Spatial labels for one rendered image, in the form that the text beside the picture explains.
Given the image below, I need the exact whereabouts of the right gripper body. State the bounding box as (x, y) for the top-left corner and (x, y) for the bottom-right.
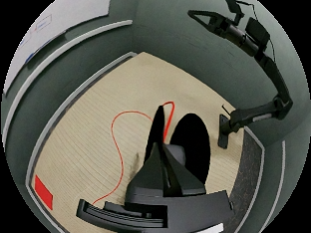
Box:
(213, 4), (245, 47)

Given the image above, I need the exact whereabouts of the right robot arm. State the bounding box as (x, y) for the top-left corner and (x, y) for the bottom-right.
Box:
(217, 17), (293, 149)

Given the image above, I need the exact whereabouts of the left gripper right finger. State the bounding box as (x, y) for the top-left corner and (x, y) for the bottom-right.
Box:
(160, 144), (206, 197)

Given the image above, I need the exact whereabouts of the black disc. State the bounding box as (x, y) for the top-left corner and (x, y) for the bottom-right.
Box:
(144, 105), (211, 184)

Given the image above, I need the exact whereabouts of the red flat rectangular pad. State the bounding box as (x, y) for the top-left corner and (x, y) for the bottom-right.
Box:
(35, 175), (53, 210)

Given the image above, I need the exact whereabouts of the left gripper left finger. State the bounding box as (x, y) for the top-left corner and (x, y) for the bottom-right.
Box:
(126, 142), (163, 196)

